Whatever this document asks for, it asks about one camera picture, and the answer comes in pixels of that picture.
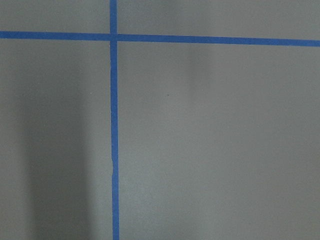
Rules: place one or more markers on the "crossing blue tape strip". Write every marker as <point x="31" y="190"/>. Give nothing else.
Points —
<point x="74" y="36"/>

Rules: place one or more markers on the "long blue tape strip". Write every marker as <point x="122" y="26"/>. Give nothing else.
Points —
<point x="114" y="119"/>

